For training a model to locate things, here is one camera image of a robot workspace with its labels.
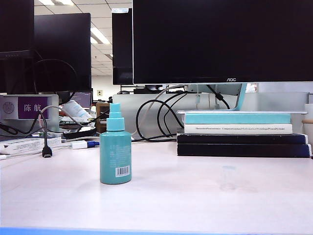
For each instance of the teal spray bottle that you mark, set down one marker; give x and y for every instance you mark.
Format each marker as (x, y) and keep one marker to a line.
(115, 151)

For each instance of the clear plastic sprayer lid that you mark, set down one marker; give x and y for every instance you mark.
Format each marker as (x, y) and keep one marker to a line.
(228, 180)

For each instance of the brown wooden box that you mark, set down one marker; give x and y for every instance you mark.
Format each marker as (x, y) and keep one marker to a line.
(101, 117)

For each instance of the purple lit laptop screen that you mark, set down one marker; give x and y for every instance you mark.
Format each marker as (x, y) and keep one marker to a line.
(83, 99)

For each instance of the teal-spined book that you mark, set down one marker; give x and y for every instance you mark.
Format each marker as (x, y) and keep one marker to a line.
(234, 119)

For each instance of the white-spined book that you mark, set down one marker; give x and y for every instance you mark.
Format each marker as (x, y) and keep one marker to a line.
(234, 128)

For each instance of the white squeeze tube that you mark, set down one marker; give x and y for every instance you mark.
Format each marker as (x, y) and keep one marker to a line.
(75, 109)

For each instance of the blue white marker pen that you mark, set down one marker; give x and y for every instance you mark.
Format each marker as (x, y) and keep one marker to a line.
(78, 145)

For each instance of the thin black book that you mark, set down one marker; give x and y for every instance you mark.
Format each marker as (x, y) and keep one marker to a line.
(239, 138)

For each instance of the teal and silver monitor stand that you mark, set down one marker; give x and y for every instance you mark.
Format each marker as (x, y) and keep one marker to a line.
(240, 98)

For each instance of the narrow black monitor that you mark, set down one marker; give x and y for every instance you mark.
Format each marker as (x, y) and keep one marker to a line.
(122, 36)

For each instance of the thick black book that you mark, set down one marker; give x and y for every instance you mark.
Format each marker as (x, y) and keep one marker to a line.
(239, 150)

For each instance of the large black AOC monitor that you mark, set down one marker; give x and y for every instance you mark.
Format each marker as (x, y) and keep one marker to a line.
(220, 36)

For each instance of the black monitor back panel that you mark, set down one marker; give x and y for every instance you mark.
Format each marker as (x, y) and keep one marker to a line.
(61, 36)

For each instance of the purple name plate holder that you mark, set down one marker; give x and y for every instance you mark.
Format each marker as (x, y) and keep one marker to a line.
(31, 107)

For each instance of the flat white box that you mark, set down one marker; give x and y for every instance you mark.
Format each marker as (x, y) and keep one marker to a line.
(24, 145)

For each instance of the black monitor with wide bezel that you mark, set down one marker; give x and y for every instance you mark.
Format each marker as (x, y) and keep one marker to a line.
(14, 27)

